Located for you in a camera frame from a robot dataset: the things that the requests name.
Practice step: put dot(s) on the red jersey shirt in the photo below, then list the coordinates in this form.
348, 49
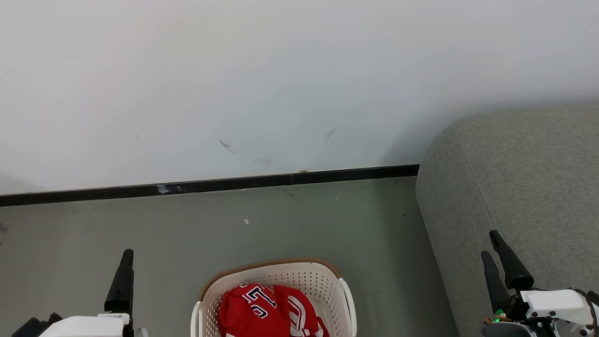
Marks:
271, 311

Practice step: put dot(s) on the white laundry basket brown rim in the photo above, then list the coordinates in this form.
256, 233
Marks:
323, 285

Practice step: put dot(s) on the grey fabric sofa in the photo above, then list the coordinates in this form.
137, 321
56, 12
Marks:
524, 187

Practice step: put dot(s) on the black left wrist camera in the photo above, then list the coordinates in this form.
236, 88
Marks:
32, 327

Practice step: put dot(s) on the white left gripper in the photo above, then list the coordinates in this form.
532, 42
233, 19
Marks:
89, 326

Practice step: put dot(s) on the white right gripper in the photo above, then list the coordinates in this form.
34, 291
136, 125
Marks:
557, 304

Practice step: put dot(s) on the black baseboard strip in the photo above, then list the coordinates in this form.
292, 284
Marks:
210, 184

